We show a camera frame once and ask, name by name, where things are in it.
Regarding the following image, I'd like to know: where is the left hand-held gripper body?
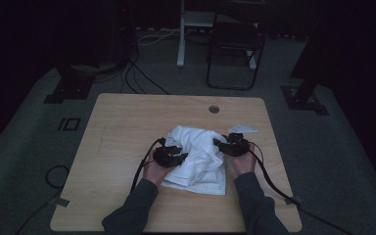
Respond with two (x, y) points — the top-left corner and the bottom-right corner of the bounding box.
(152, 146), (174, 168)

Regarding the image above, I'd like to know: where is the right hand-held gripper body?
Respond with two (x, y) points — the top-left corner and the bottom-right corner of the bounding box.
(227, 123), (259, 157)

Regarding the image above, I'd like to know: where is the white skirt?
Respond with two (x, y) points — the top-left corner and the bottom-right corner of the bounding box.
(160, 125), (228, 196)

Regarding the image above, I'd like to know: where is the person's left hand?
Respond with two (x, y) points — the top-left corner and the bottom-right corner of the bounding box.
(143, 158), (174, 186)

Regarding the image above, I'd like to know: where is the person's right hand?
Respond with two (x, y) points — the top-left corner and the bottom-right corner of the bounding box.
(230, 144), (258, 177)

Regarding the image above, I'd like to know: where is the black stand with base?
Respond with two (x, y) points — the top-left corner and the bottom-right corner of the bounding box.
(43, 63), (96, 105)
(280, 0), (330, 116)

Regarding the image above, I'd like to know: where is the black folding chair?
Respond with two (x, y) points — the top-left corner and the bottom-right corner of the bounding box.
(206, 13), (266, 91)

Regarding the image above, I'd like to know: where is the dark equipment stand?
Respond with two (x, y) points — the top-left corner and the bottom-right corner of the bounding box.
(109, 0), (136, 65)

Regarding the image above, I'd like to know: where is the left hand-held gripper cable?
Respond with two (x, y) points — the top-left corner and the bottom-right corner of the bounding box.
(130, 137), (165, 194)

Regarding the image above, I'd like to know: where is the hand-held gripper cable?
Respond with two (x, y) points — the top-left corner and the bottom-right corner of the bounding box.
(130, 137), (165, 194)
(248, 141), (353, 235)

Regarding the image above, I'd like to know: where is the right hand-held gripper cable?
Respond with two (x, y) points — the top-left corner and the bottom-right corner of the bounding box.
(248, 141), (353, 235)

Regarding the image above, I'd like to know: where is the white desk frame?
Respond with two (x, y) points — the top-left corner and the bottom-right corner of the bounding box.
(176, 0), (259, 71)

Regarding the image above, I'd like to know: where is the white floor cable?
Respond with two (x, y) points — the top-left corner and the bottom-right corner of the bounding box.
(136, 28), (181, 46)

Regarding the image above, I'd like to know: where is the black looped floor cable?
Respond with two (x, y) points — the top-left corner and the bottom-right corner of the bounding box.
(13, 164), (71, 235)

